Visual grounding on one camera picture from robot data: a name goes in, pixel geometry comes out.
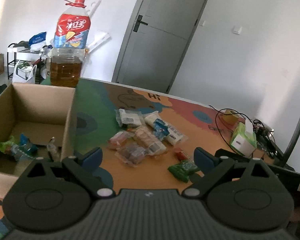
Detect black door handle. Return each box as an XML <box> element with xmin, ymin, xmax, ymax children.
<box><xmin>133</xmin><ymin>15</ymin><xmax>148</xmax><ymax>33</ymax></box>

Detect grey door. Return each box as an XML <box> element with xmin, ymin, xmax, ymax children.
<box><xmin>112</xmin><ymin>0</ymin><xmax>207</xmax><ymax>93</ymax></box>

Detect dark green snack packet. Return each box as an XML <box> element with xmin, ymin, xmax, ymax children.
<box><xmin>168</xmin><ymin>160</ymin><xmax>199</xmax><ymax>183</ymax></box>

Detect white long snack packet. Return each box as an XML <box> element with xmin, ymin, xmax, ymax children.
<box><xmin>143</xmin><ymin>111</ymin><xmax>187</xmax><ymax>146</ymax></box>

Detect brown clear snack packet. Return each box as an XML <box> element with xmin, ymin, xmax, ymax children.
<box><xmin>115</xmin><ymin>142</ymin><xmax>147</xmax><ymax>167</ymax></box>

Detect open cardboard box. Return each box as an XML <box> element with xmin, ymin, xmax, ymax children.
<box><xmin>0</xmin><ymin>82</ymin><xmax>77</xmax><ymax>198</ymax></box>

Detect long biscuit packet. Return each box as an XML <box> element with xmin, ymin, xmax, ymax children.
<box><xmin>133</xmin><ymin>126</ymin><xmax>167</xmax><ymax>157</ymax></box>

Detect light green cracker packet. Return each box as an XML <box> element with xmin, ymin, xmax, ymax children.
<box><xmin>46</xmin><ymin>137</ymin><xmax>61</xmax><ymax>162</ymax></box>

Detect blue small snack packet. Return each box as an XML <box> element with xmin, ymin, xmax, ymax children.
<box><xmin>153</xmin><ymin>119</ymin><xmax>170</xmax><ymax>141</ymax></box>

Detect small yellow box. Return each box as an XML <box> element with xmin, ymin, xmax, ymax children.
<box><xmin>221</xmin><ymin>109</ymin><xmax>239</xmax><ymax>126</ymax></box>

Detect white plastic bag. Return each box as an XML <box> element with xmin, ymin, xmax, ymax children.
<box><xmin>12</xmin><ymin>60</ymin><xmax>37</xmax><ymax>84</ymax></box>

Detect colourful cartoon table mat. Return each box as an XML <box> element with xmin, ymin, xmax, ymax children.
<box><xmin>0</xmin><ymin>77</ymin><xmax>276</xmax><ymax>240</ymax></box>

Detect pink candy packet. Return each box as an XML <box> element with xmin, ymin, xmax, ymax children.
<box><xmin>107</xmin><ymin>131</ymin><xmax>134</xmax><ymax>150</ymax></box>

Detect red small snack packet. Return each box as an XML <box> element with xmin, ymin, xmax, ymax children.
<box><xmin>173</xmin><ymin>148</ymin><xmax>191</xmax><ymax>161</ymax></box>

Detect blue bag on rack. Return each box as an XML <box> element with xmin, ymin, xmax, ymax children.
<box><xmin>29</xmin><ymin>32</ymin><xmax>46</xmax><ymax>46</ymax></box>

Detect black shoe rack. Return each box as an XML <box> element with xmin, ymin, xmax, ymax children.
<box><xmin>6</xmin><ymin>43</ymin><xmax>49</xmax><ymax>84</ymax></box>

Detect large cooking oil bottle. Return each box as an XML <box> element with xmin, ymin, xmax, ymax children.
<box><xmin>50</xmin><ymin>0</ymin><xmax>91</xmax><ymax>88</ymax></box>

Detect white wall switch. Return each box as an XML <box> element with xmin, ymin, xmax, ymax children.
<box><xmin>232</xmin><ymin>26</ymin><xmax>243</xmax><ymax>35</ymax></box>

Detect blue white snack packet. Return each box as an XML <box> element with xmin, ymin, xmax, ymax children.
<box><xmin>11</xmin><ymin>133</ymin><xmax>38</xmax><ymax>161</ymax></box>

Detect white green tissue box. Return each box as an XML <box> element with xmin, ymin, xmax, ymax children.
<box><xmin>230</xmin><ymin>119</ymin><xmax>257</xmax><ymax>157</ymax></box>

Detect black cable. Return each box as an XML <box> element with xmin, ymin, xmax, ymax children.
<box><xmin>208</xmin><ymin>104</ymin><xmax>278</xmax><ymax>159</ymax></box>

